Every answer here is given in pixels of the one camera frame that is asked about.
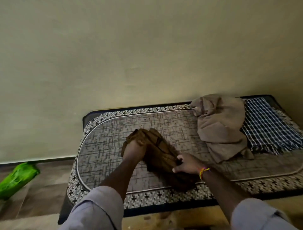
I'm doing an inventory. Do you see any person's right forearm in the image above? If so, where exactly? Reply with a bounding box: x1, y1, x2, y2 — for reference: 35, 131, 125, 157
201, 169, 299, 230

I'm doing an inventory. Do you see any person's left hand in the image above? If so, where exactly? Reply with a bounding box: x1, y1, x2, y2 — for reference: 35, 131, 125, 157
122, 139, 148, 164

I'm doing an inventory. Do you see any green plastic bag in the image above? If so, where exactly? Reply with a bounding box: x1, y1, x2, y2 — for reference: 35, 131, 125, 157
0, 162, 41, 200

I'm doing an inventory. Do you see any multicoloured thread wristband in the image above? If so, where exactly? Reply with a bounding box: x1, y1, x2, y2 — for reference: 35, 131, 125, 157
199, 167, 211, 181

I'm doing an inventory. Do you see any person's left forearm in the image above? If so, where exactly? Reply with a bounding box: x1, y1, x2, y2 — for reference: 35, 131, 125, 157
60, 157, 141, 230

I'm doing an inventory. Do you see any patterned grey mattress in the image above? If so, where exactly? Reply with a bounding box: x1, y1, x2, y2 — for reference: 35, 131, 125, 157
58, 95, 303, 225

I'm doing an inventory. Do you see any blue checked cloth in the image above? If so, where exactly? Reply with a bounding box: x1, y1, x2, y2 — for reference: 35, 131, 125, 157
241, 97, 303, 155

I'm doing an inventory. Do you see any person's right hand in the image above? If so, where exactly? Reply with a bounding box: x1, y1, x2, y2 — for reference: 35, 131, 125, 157
172, 153, 206, 175

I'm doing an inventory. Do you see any beige garment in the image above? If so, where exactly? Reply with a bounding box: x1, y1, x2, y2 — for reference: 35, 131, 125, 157
190, 94, 255, 164

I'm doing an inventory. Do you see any brown garment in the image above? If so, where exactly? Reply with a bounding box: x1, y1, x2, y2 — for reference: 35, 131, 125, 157
121, 128, 202, 191

